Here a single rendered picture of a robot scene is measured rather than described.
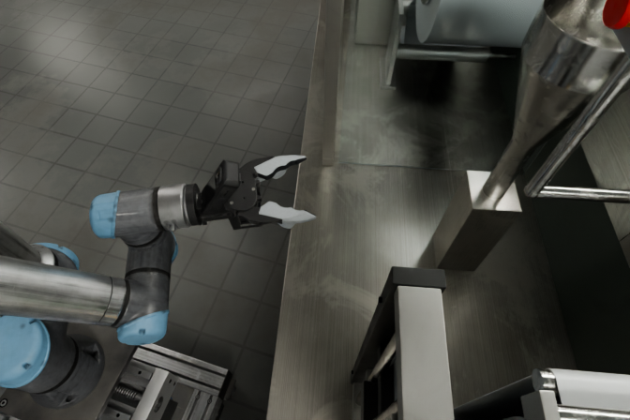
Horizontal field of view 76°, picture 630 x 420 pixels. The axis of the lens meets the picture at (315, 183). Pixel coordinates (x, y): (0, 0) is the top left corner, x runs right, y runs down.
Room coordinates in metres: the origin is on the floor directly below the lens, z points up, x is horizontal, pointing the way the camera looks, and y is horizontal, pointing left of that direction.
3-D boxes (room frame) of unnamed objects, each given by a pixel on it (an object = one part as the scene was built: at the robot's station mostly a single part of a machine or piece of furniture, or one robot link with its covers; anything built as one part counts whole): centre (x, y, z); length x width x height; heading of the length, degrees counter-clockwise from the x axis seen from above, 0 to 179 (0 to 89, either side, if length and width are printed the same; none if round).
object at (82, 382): (0.18, 0.55, 0.87); 0.15 x 0.15 x 0.10
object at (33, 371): (0.19, 0.55, 0.98); 0.13 x 0.12 x 0.14; 9
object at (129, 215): (0.35, 0.31, 1.21); 0.11 x 0.08 x 0.09; 99
